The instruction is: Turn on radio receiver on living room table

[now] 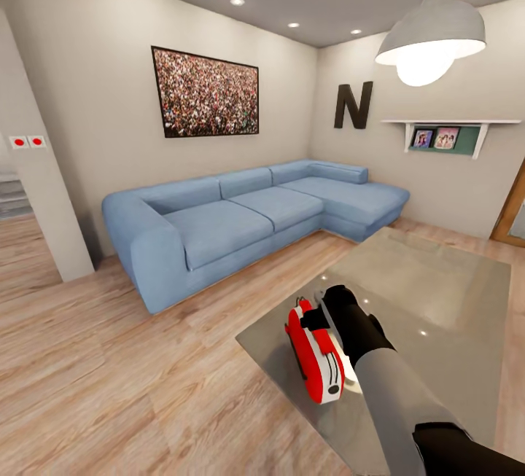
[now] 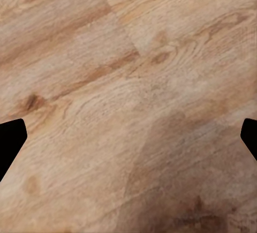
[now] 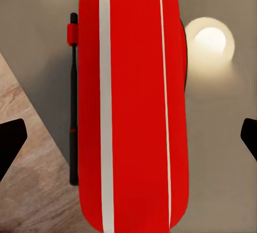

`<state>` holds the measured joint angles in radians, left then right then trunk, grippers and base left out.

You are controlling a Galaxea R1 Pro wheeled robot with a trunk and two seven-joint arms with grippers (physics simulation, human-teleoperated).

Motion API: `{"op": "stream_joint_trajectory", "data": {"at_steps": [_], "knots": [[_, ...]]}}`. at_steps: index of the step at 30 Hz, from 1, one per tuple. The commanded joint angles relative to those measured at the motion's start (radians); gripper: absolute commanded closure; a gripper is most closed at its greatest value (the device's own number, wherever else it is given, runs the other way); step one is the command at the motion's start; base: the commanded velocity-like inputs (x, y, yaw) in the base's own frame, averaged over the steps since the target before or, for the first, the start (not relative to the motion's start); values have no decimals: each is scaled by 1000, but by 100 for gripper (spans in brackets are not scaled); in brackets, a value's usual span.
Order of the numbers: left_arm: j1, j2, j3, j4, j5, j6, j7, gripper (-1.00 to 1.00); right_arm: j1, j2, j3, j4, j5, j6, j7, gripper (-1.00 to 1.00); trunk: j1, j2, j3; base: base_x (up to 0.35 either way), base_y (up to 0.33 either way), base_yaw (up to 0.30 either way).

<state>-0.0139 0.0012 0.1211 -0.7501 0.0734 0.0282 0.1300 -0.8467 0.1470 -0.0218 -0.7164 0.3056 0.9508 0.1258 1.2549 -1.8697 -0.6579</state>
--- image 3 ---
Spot radio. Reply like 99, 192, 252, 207
67, 0, 189, 233

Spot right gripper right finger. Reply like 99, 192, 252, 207
240, 118, 257, 160

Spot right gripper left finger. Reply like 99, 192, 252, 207
0, 118, 27, 181

